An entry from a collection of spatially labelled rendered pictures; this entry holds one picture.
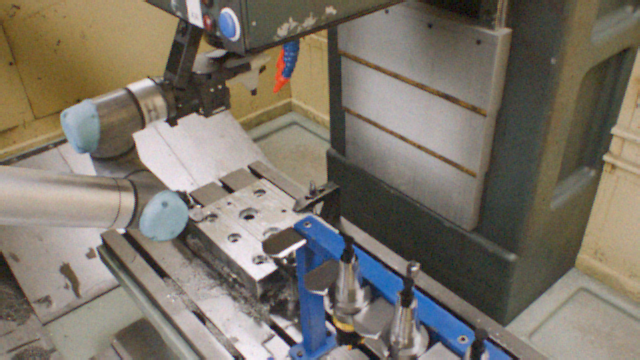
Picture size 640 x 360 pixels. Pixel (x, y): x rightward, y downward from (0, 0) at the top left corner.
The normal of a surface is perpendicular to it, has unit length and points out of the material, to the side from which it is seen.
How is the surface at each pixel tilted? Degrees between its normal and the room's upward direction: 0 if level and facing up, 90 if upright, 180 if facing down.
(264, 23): 90
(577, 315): 0
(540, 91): 90
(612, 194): 90
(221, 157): 24
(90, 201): 69
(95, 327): 0
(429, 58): 91
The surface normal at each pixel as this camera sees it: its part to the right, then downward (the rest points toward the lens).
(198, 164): 0.23, -0.57
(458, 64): -0.76, 0.40
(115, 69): 0.65, 0.42
